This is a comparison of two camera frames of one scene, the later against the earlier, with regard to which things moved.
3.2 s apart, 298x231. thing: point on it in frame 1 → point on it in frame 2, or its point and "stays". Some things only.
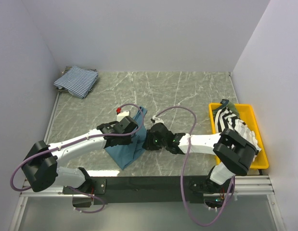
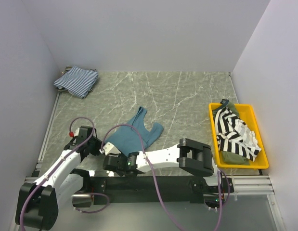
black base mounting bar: [107, 190] stays
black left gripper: [127, 141] → [96, 150]
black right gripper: [148, 144] → [120, 173]
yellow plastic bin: [248, 116] stays
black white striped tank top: [226, 118] stays
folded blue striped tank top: [79, 81] stays
